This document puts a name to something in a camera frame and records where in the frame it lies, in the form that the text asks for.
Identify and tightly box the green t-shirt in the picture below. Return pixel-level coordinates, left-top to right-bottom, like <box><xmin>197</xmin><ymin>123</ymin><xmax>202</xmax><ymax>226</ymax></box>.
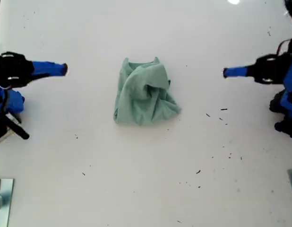
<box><xmin>113</xmin><ymin>56</ymin><xmax>182</xmax><ymax>127</ymax></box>

